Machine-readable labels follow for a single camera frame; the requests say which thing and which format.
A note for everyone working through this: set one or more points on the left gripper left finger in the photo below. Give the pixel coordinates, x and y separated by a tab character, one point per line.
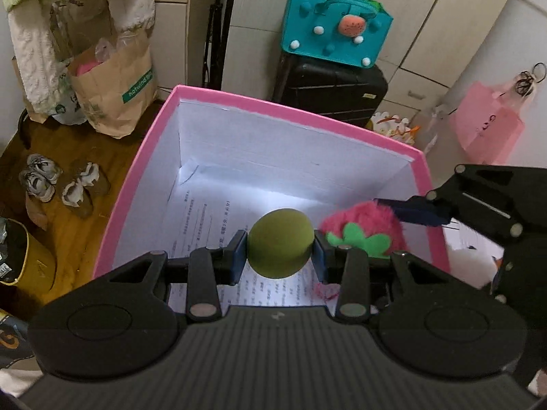
207	269

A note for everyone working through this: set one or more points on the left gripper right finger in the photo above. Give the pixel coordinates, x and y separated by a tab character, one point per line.
349	268

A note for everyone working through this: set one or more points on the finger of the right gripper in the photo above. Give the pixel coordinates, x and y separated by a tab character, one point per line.
416	210

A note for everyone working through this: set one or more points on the pink strawberry plush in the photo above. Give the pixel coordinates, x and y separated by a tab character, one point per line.
369	226

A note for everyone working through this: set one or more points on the olive green foam ball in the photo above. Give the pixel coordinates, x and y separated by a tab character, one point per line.
279	243

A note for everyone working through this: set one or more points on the pink cardboard box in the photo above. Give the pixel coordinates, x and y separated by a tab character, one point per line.
213	163

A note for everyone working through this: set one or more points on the printed paper sheet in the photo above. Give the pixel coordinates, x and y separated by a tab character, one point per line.
300	289

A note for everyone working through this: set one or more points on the pink paper bag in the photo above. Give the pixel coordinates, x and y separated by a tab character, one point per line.
487	122

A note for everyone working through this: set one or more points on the colourful gift bag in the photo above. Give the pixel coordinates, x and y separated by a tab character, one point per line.
394	127

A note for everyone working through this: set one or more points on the black suitcase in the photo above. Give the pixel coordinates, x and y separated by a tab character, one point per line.
339	92

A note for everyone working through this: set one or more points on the brown slipper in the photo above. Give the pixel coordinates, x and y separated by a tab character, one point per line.
79	189

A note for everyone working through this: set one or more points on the grey shoe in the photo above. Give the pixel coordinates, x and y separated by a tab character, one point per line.
40	176

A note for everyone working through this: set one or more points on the white wardrobe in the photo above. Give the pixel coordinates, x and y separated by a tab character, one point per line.
423	46

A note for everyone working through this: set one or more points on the brown paper bag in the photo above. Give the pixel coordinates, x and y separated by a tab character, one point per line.
115	82

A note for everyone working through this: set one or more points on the teal felt handbag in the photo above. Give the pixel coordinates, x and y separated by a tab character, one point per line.
349	32

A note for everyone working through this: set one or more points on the cream knitted cardigan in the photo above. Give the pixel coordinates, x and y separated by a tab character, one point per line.
46	34

